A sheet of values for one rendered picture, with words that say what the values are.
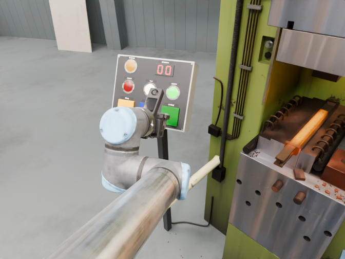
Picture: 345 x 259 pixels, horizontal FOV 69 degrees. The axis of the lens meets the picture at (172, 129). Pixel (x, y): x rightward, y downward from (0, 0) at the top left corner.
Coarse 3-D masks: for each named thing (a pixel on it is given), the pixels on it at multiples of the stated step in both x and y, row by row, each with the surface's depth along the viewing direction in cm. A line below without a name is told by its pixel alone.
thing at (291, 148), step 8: (320, 112) 101; (312, 120) 97; (320, 120) 97; (304, 128) 93; (312, 128) 92; (296, 136) 89; (304, 136) 89; (288, 144) 85; (296, 144) 85; (280, 152) 82; (288, 152) 82; (296, 152) 84; (280, 160) 79
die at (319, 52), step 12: (288, 36) 72; (300, 36) 70; (312, 36) 68; (324, 36) 66; (336, 36) 64; (288, 48) 74; (300, 48) 71; (312, 48) 69; (324, 48) 67; (336, 48) 65; (276, 60) 78; (288, 60) 75; (300, 60) 73; (312, 60) 70; (324, 60) 68; (336, 60) 66; (336, 72) 67
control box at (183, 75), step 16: (144, 64) 104; (160, 64) 102; (176, 64) 100; (192, 64) 98; (128, 80) 106; (144, 80) 104; (160, 80) 102; (176, 80) 100; (192, 80) 99; (128, 96) 107; (144, 96) 105; (192, 96) 103; (160, 112) 103; (176, 128) 102
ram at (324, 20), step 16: (272, 0) 71; (288, 0) 68; (304, 0) 65; (320, 0) 63; (336, 0) 61; (272, 16) 73; (288, 16) 70; (304, 16) 67; (320, 16) 64; (336, 16) 62; (320, 32) 66; (336, 32) 64
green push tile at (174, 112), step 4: (164, 108) 102; (168, 108) 101; (172, 108) 101; (176, 108) 100; (164, 112) 102; (168, 112) 101; (172, 112) 101; (176, 112) 101; (172, 116) 101; (176, 116) 101; (168, 120) 102; (172, 120) 101; (176, 120) 101; (168, 124) 102; (172, 124) 101; (176, 124) 101
